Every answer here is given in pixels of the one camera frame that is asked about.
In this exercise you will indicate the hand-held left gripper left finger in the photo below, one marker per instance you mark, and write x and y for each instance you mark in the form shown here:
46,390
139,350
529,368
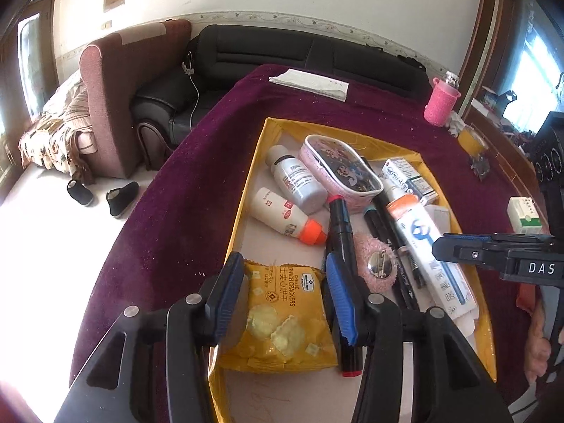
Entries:
227,299

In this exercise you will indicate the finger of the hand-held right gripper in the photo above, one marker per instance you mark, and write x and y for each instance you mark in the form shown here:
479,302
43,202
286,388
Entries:
467,255
467,238

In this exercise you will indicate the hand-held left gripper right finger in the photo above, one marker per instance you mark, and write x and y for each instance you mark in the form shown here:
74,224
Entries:
341,304

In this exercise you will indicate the yellow cracker packet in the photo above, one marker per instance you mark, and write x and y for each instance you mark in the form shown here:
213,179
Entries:
282,308

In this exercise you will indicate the cartoon print pink pencil case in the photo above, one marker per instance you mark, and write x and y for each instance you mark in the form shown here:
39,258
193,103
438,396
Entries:
339,172

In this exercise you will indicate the person's right hand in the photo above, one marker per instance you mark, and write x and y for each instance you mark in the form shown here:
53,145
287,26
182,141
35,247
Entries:
537,343

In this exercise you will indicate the large white green medicine box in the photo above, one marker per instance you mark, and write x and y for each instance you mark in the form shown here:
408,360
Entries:
524,216

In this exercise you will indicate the white flat packet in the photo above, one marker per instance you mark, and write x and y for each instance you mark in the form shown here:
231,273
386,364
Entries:
439,219

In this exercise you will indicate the pink fuzzy metal badge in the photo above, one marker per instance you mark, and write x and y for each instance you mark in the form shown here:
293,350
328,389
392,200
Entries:
365,246

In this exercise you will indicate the small dark blue medicine box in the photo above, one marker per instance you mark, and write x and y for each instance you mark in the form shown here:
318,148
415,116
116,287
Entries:
423,189

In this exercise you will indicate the black plastic packet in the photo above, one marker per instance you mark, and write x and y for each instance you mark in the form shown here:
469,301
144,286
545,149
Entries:
480,167

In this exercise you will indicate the black marker red cap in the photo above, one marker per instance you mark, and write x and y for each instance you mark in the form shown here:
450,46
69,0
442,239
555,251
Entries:
339,229

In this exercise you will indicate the black marker blue cap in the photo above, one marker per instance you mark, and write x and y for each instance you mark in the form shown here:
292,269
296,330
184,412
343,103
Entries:
374,224

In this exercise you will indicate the small white blue medicine box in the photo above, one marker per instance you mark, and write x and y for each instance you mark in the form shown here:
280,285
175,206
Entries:
401,169

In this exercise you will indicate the white bottle orange cap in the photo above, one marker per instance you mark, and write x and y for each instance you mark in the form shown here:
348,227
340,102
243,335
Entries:
277,211

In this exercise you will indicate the white crumpled plastic bag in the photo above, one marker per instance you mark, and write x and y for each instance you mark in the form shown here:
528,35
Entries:
454,123

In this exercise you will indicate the pile of small clutter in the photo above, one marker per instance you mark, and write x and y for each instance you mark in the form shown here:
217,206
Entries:
498,101

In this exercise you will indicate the white bottle grey label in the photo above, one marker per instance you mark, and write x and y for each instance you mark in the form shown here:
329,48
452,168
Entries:
297,180

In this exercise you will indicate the pink knitted sleeve bottle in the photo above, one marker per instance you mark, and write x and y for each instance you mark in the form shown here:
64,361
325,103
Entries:
440,103

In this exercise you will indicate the purple velvet tablecloth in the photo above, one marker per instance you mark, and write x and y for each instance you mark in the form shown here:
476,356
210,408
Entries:
198,163

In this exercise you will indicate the black cloth shoe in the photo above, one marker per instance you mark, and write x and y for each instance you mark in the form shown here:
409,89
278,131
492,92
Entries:
121,200
80,194

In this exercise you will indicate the bright window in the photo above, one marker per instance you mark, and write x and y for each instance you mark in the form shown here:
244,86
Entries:
542,53

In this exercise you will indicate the black cloth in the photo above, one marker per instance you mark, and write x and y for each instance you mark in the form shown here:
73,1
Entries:
412,62

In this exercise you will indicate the white folded paper tissue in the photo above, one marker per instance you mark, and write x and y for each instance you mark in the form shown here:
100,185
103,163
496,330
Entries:
308,83

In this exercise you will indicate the brown fabric armchair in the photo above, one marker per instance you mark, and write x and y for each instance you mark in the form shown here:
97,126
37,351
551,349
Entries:
114,97

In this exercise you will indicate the patterned brown white blanket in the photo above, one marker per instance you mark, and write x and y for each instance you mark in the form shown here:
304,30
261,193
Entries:
57,141

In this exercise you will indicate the black leather sofa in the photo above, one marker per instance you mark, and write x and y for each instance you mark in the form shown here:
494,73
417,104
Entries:
246,53

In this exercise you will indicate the wooden door frame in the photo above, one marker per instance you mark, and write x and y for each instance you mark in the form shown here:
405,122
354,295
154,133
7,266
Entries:
484,17

